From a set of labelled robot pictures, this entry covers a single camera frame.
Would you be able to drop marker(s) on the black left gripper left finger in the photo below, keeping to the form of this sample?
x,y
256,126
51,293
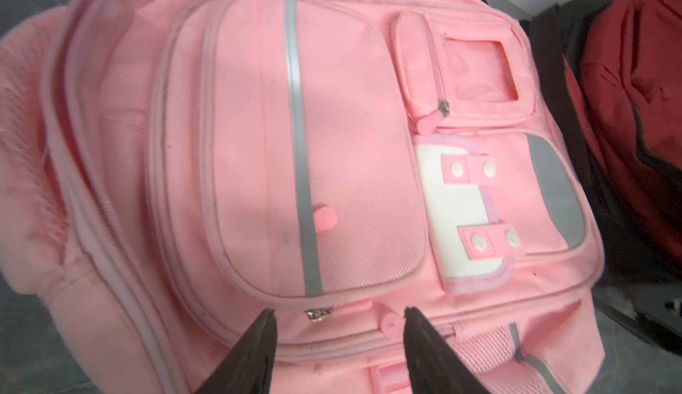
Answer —
x,y
249,365

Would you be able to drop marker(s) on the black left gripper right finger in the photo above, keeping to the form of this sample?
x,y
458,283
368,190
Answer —
x,y
433,366

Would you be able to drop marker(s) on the pink backpack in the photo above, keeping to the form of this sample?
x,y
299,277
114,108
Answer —
x,y
172,168

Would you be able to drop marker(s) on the red and black backpack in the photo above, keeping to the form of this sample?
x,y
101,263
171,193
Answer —
x,y
640,270

